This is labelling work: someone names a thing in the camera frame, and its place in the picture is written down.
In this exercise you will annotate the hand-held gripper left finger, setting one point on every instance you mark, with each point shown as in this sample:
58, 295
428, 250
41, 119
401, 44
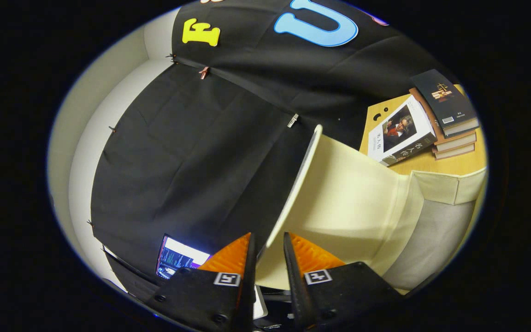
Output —
247, 276

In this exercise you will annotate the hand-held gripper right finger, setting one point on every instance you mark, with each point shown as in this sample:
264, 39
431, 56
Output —
295, 286

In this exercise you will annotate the grey fabric storage box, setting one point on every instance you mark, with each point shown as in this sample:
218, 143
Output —
353, 198

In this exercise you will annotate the open laptop computer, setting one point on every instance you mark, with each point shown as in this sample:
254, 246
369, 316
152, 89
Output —
178, 258

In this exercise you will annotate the white portrait cover book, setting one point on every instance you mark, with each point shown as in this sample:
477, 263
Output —
401, 131

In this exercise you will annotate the thin brown book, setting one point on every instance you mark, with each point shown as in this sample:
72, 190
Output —
454, 151

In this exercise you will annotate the pink clothes peg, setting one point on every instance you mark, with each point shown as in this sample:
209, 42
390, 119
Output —
204, 72

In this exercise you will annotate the brown cover book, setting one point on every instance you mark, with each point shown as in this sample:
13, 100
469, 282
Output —
454, 142

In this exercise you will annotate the dark blue cover book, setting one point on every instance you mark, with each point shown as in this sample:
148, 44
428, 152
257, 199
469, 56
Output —
443, 99

